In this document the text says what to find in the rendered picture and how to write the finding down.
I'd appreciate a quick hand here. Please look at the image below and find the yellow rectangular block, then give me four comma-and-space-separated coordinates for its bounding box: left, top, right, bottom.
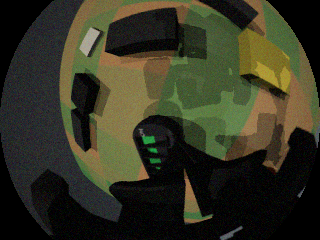
237, 28, 292, 96

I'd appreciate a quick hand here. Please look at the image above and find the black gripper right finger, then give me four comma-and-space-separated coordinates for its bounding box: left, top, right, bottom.
179, 140, 267, 217

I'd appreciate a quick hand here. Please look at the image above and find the beige square block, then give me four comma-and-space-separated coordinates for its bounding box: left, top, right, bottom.
79, 27, 103, 57

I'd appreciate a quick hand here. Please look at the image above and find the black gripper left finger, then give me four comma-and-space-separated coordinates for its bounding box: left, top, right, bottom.
108, 140, 187, 217

